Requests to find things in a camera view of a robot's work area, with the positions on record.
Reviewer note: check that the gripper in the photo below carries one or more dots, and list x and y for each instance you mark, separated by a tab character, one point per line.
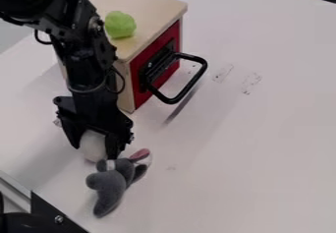
94	112

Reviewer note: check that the white ball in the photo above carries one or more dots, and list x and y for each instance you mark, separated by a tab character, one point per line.
93	145

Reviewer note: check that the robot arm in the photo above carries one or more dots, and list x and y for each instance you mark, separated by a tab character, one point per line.
74	37

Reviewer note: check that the grey plush toy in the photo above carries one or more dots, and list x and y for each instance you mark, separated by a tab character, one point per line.
113	178

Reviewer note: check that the green ball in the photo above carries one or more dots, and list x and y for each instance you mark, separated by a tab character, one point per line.
120	24

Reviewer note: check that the drawer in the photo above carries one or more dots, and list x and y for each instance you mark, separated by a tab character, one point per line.
164	69

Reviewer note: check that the cabinet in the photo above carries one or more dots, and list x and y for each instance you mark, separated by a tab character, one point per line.
140	30

